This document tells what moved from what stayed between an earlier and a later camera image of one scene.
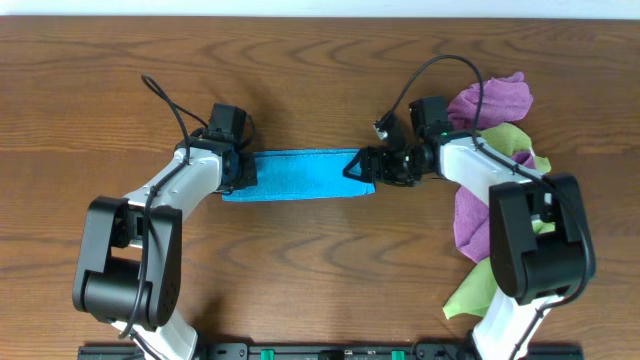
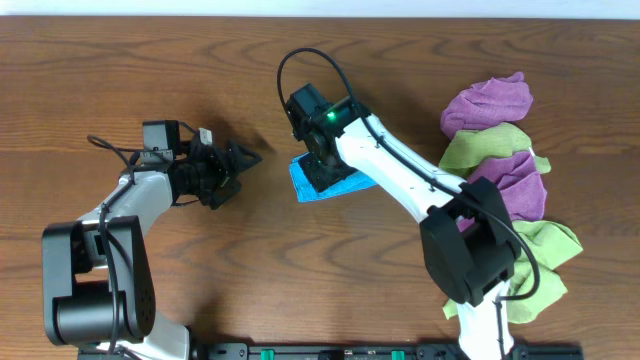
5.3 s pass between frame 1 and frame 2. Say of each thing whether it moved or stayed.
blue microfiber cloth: moved
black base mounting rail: stayed
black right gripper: moved
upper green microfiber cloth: stayed
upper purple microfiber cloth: stayed
